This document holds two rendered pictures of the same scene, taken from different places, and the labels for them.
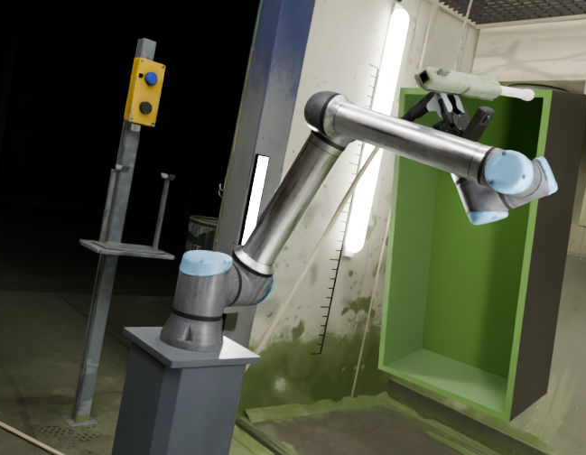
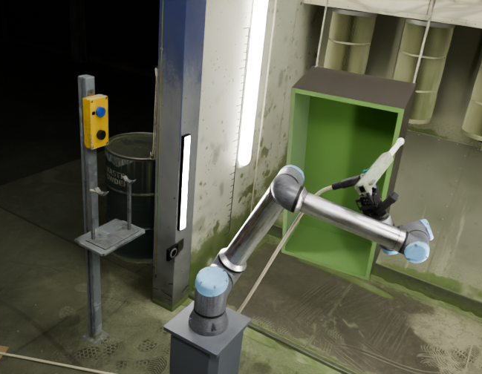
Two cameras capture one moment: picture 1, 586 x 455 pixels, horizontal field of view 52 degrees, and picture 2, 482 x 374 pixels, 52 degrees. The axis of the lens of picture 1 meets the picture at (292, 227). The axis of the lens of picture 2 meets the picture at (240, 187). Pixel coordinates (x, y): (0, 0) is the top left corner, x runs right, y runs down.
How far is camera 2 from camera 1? 1.34 m
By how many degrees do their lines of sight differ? 29
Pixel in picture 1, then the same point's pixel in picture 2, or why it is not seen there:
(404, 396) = (277, 232)
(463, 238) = (327, 162)
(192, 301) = (212, 309)
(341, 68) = (226, 41)
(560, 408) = not seen: hidden behind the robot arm
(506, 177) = (417, 257)
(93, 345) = (96, 294)
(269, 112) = (186, 102)
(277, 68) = (188, 67)
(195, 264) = (211, 290)
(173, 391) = (216, 363)
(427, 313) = not seen: hidden behind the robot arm
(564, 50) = not seen: outside the picture
